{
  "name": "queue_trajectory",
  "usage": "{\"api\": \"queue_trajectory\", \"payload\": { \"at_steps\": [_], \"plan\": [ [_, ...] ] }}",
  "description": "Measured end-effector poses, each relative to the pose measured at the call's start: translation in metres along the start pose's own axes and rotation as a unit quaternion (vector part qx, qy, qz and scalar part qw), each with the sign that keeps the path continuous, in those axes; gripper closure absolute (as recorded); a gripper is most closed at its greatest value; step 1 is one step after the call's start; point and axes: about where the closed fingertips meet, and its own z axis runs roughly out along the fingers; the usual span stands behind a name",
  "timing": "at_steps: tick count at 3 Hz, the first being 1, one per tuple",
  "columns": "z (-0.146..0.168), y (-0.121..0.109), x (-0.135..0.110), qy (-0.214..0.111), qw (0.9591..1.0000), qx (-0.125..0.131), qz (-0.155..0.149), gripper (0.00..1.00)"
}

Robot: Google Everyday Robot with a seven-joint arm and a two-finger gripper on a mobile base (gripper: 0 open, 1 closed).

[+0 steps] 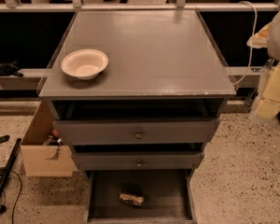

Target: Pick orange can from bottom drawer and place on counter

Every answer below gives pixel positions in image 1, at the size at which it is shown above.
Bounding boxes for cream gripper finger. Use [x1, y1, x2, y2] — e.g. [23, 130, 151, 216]
[251, 63, 280, 121]
[246, 22, 272, 49]

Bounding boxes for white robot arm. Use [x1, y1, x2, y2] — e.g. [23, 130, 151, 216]
[246, 10, 280, 123]

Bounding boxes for grey drawer cabinet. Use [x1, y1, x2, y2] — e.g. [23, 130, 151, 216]
[36, 8, 238, 224]

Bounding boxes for grey bottom drawer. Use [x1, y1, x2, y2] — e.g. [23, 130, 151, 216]
[86, 170, 198, 224]

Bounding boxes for grey drawer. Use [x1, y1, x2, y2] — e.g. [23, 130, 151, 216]
[72, 151, 204, 171]
[53, 119, 219, 145]
[86, 170, 198, 224]

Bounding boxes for grey middle drawer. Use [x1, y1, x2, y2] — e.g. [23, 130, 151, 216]
[72, 151, 204, 171]

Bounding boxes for grey top drawer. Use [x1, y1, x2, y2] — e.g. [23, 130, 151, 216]
[53, 119, 219, 145]

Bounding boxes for white paper bowl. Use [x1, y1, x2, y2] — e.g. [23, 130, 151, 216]
[61, 49, 108, 80]

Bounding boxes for items inside cardboard box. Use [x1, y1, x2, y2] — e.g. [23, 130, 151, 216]
[43, 129, 63, 146]

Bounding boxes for cardboard box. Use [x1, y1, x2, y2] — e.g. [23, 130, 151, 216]
[21, 102, 76, 177]

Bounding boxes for black cloth on ledge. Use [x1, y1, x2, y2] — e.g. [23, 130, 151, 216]
[0, 61, 23, 77]

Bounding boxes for metal railing beam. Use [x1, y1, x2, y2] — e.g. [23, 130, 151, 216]
[0, 2, 280, 12]

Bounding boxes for black pole on floor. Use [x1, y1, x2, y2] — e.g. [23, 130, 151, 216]
[0, 138, 21, 213]

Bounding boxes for white cable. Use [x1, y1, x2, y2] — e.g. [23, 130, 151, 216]
[231, 0, 259, 87]

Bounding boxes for black cable on floor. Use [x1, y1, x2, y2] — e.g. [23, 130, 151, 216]
[0, 169, 23, 224]

